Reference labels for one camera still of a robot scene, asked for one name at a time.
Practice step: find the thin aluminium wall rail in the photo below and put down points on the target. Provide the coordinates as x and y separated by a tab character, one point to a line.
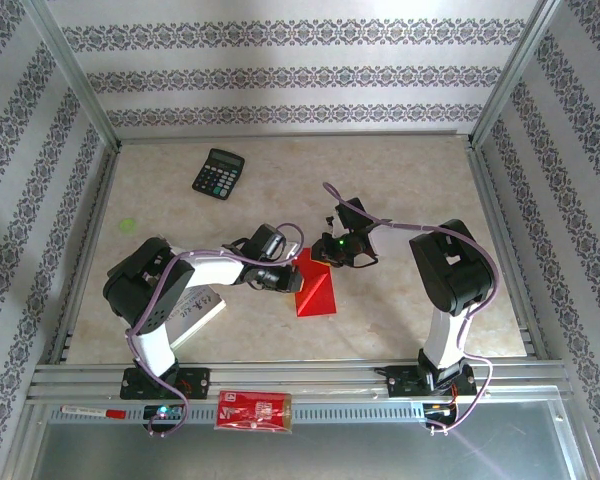
290	136

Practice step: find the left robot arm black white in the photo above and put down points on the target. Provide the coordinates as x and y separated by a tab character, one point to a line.
145	295

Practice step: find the red packet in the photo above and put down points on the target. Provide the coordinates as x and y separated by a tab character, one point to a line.
252	411

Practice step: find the grey metal sheet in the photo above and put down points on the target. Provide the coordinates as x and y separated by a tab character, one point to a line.
305	455

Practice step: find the small circuit board green light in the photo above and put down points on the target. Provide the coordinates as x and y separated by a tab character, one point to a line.
164	411

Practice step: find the white red marker pen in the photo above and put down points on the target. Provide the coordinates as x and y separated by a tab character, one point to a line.
92	412

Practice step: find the long aluminium mounting rail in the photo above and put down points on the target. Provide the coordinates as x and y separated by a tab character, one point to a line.
305	377

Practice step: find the black calculator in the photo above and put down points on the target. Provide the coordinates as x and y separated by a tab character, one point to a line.
219	172

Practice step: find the green round sticker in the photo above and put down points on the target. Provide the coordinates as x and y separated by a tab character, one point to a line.
127	225

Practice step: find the aluminium side rail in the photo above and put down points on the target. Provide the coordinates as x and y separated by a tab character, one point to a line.
90	240
503	240

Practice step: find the white book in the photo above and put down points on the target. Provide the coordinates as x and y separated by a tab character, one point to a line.
200	315

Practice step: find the red square paper sheet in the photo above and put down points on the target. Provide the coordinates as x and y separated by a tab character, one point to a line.
315	295

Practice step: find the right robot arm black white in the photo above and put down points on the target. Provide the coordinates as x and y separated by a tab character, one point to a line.
455	280

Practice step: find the aluminium upright post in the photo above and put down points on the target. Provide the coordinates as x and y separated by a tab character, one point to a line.
515	65
75	70

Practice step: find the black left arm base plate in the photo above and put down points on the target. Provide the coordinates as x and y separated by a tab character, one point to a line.
197	382

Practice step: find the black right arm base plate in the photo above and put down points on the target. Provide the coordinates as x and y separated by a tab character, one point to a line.
400	382

